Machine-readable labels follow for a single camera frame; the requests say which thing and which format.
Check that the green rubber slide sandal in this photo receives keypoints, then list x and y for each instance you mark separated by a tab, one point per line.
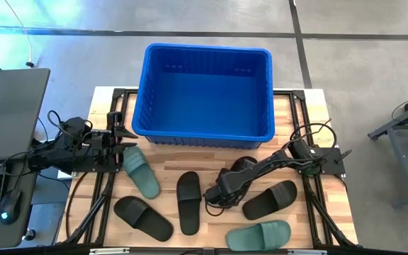
257	235
144	177

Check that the black round knob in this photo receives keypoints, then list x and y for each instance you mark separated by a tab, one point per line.
29	234

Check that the black aluminium table frame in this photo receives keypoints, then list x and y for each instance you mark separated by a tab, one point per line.
119	93

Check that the black computer mouse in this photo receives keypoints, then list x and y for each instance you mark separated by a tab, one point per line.
10	205

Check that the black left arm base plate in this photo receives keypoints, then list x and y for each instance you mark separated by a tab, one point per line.
97	169

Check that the blue plastic bin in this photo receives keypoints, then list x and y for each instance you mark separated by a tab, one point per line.
204	102

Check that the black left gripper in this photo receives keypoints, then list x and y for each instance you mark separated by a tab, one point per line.
103	143

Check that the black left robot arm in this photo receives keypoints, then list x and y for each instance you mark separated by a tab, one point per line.
59	148

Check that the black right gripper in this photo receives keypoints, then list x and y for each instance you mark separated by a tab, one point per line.
221	193

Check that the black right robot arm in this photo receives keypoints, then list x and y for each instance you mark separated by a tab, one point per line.
260	166

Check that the silver metal bracket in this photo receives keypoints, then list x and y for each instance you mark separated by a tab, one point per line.
108	251
306	252

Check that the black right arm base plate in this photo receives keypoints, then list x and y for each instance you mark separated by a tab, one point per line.
331	161

